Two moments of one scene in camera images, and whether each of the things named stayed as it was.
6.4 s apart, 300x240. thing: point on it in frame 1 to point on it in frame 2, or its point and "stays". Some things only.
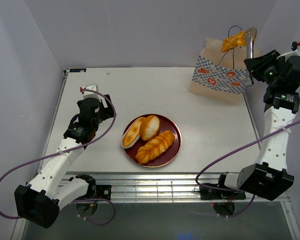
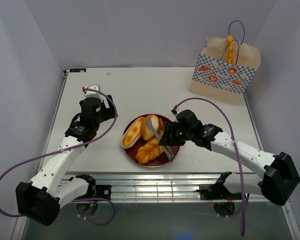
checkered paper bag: x=218 y=74 stays
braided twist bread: x=155 y=147 stays
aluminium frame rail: x=162 y=188 stays
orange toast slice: x=235 y=41 to x=230 y=49
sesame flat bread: x=132 y=135 stays
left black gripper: x=110 y=109 stays
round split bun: x=149 y=127 stays
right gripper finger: x=262 y=62 to x=168 y=137
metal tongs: x=251 y=34 to x=167 y=149
